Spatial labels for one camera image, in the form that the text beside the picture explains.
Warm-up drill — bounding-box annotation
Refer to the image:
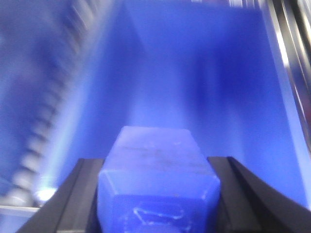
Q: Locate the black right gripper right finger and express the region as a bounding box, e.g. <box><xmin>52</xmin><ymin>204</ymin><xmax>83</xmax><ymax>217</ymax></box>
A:
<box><xmin>208</xmin><ymin>157</ymin><xmax>311</xmax><ymax>233</ymax></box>

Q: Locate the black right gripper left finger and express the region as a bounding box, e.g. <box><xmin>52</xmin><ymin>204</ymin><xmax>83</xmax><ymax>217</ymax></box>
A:
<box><xmin>17</xmin><ymin>159</ymin><xmax>104</xmax><ymax>233</ymax></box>

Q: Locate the blue bottle-shaped part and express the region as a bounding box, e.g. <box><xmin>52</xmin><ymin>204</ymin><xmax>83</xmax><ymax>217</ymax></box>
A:
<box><xmin>97</xmin><ymin>126</ymin><xmax>221</xmax><ymax>233</ymax></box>

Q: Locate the blue bin upper right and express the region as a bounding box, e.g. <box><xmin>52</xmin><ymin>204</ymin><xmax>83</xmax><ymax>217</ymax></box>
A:
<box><xmin>0</xmin><ymin>0</ymin><xmax>311</xmax><ymax>233</ymax></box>

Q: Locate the grey metal flow rack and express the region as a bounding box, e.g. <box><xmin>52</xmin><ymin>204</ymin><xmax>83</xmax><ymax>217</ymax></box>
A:
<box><xmin>264</xmin><ymin>0</ymin><xmax>311</xmax><ymax>136</ymax></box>

